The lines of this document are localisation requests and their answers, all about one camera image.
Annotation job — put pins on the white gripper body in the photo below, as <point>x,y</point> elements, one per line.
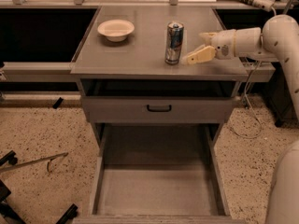
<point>222,44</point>

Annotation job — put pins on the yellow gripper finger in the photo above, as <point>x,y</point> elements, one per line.
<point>207,38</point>
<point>201,55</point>

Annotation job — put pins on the silver blue redbull can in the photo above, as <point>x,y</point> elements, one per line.
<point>174,40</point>

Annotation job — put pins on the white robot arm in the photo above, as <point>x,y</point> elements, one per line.
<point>277,40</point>

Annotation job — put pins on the grey drawer cabinet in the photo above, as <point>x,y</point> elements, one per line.
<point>136,66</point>

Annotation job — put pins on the closed grey upper drawer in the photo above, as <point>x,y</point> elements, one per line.
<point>133,110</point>

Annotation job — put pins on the open grey lower drawer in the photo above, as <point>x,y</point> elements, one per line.
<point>157,175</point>

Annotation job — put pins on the white paper bowl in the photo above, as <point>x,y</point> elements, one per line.
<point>115,30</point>

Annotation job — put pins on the thin metal rod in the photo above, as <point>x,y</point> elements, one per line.
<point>18,166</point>

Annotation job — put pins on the black drawer handle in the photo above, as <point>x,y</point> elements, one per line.
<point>159,108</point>

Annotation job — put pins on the small black floor bracket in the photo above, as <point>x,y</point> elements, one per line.
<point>58,103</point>

